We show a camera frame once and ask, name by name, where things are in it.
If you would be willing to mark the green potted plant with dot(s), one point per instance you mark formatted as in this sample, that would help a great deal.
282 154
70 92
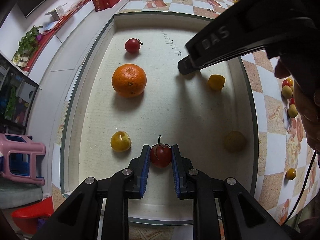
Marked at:
29 42

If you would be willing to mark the large orange mandarin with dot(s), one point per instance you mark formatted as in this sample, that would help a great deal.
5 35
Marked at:
129 80

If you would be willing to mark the small yellow tomato left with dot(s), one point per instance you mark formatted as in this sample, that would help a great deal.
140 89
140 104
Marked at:
120 141

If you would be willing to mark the shallow cardboard box tray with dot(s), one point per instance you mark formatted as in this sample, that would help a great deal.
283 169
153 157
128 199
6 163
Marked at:
184 110

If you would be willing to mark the red basin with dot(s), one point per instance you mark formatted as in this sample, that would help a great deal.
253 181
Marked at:
30 218

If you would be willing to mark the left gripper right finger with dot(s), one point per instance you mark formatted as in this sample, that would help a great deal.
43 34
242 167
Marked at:
184 183

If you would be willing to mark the pink plastic stool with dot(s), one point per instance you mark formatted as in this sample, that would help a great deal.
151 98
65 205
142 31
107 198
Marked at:
19 156

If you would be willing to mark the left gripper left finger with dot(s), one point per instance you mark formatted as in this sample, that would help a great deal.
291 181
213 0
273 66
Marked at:
140 169

